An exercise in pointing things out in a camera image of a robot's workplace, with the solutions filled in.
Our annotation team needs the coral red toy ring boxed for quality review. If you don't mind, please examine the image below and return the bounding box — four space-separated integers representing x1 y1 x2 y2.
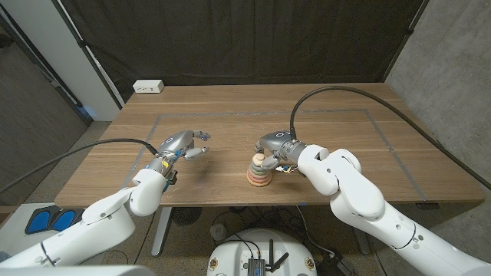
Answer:
246 174 273 185

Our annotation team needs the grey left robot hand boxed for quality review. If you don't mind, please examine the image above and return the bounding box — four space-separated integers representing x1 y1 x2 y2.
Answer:
145 130 212 182

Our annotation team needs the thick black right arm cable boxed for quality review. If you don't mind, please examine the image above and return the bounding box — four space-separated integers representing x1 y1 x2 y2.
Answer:
289 85 491 191

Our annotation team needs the black backdrop curtain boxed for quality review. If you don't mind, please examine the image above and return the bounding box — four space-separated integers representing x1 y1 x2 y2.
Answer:
59 0 427 101

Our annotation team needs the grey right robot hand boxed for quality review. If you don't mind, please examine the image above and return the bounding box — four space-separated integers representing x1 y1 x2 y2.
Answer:
253 130 308 172

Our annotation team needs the black backdrop stand pole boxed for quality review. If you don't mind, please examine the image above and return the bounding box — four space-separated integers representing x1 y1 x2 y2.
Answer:
381 0 430 84
51 0 126 110

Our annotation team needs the blue foot pedal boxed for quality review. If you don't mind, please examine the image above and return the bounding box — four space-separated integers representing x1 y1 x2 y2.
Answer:
25 205 87 235

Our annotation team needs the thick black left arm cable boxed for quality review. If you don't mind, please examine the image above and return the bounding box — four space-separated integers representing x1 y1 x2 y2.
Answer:
0 138 160 193

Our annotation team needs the round black fan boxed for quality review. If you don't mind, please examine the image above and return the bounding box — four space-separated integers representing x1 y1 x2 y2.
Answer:
171 206 203 226

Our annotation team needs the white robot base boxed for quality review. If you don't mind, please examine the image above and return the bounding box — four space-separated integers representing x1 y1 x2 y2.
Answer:
206 228 318 276

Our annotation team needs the grey round floor object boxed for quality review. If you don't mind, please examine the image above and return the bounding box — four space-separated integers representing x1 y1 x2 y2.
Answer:
209 223 228 242

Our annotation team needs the black power adapter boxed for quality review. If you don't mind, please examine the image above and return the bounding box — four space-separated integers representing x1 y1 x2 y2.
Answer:
316 252 356 276

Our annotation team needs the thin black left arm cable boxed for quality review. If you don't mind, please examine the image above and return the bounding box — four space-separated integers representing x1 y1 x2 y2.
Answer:
132 212 157 265

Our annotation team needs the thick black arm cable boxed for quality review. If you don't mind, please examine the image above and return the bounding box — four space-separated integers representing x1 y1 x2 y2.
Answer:
289 85 491 191
0 138 160 193

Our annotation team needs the white power strip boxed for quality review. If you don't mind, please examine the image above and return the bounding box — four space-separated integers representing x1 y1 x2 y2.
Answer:
132 79 165 94

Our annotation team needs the radio module with antennas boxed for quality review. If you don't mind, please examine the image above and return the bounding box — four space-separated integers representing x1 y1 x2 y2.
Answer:
247 239 289 276

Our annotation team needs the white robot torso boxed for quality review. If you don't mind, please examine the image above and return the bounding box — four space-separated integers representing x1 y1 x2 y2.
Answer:
0 264 157 276

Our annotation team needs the large orange toy ring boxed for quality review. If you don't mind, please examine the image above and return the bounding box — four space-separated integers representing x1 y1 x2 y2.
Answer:
246 177 273 189

